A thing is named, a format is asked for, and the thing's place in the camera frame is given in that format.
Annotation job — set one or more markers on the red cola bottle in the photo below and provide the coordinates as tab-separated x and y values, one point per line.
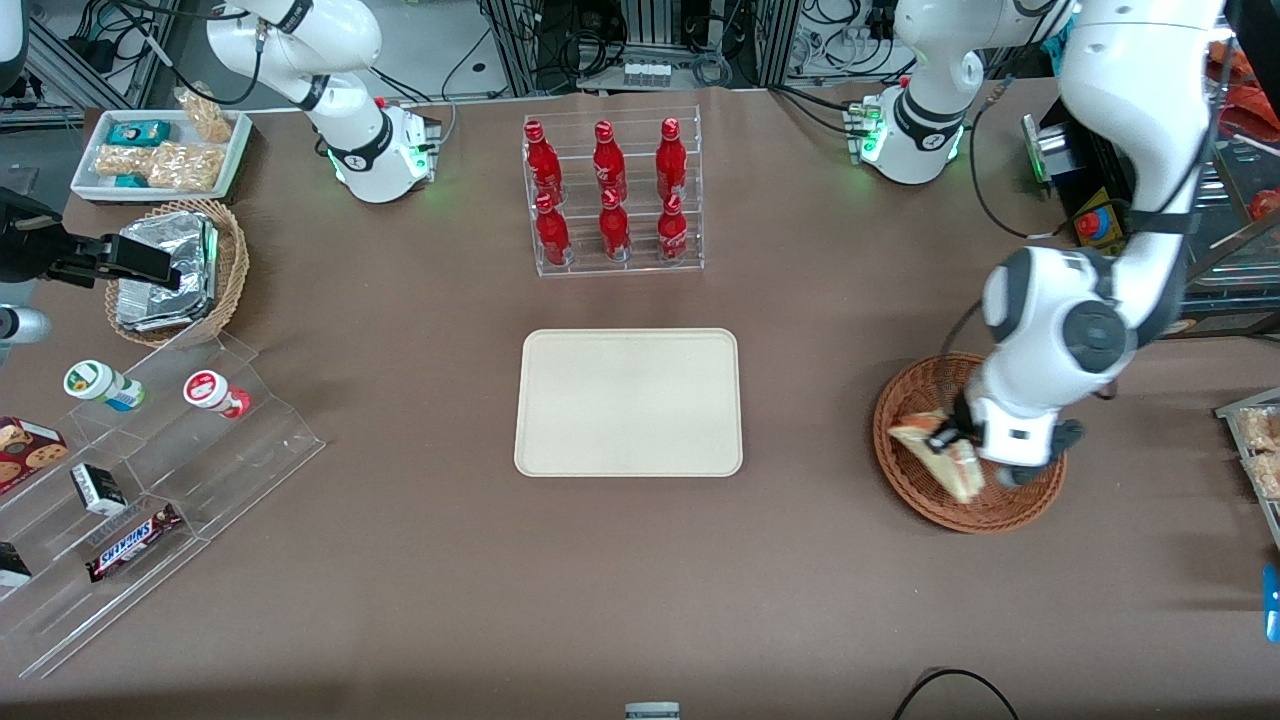
609	165
672	232
553	235
614	230
543	165
671	162

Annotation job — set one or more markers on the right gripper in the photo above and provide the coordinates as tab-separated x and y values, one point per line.
30	247

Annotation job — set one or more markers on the blue plastic item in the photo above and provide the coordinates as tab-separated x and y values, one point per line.
1273	605

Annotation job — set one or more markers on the red capped yogurt bottle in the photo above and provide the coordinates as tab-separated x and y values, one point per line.
212	392

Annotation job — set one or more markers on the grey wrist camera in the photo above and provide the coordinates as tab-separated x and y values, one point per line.
22	325
1050	445

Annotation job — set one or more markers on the Snickers chocolate bar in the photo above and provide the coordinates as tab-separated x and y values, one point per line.
133	543

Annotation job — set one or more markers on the red emergency stop button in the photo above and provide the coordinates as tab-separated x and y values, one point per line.
1092	222

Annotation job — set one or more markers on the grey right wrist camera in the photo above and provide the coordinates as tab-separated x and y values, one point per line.
22	325

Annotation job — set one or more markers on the clear bag of crackers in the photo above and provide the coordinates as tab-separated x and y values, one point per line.
1262	430
1268	477

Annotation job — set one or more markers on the foil wrapped pack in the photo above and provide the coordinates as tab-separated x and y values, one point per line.
150	312
175	235

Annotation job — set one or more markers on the small black white carton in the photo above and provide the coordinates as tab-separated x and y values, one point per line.
98	489

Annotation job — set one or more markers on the aluminium frame stand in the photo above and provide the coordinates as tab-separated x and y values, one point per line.
60	62

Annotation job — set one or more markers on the small grey device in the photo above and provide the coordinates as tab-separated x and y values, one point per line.
652	712

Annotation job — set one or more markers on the clear acrylic bottle rack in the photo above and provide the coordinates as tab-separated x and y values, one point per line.
640	268

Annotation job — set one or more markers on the red cookie box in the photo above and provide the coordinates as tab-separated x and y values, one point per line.
28	452

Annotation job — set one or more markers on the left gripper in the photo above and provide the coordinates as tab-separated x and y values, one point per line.
962	415

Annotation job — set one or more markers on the orange plastic item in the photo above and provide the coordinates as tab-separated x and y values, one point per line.
1250	100

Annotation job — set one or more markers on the small teal snack packet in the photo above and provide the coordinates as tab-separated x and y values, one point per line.
131	181

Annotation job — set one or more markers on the aluminium frame equipment rack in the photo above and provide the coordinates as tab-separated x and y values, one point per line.
770	40

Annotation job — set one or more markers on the white rectangular snack tray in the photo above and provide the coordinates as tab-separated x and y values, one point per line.
90	185

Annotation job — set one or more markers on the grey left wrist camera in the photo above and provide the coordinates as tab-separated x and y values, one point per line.
1050	445

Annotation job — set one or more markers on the clear acrylic stepped shelf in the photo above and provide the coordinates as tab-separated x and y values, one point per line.
240	460

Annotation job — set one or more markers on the cream plastic tray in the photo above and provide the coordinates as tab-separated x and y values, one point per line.
628	402

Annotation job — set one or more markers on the brown round wicker basket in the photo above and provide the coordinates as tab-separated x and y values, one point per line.
910	475

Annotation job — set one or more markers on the green capped yogurt bottle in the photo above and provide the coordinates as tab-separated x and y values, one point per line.
100	384

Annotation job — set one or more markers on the white power strip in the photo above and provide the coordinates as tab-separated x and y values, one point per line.
646	74

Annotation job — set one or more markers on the clear bag of nuts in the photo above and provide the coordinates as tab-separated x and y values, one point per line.
187	168
207	117
125	161

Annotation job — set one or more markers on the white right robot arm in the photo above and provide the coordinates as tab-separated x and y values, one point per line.
345	110

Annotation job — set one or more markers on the light tan wicker basket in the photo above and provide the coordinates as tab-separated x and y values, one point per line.
232	265

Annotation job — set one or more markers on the triangular sandwich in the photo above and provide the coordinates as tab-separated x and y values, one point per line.
955	475

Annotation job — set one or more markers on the black yellow control box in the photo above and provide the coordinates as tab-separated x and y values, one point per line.
1100	170

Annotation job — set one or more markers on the black white snack pack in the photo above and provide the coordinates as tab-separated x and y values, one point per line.
12	566

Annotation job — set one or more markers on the small metal green device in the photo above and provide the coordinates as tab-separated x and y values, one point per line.
1042	150

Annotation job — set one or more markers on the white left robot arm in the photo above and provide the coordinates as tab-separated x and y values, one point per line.
1140	100

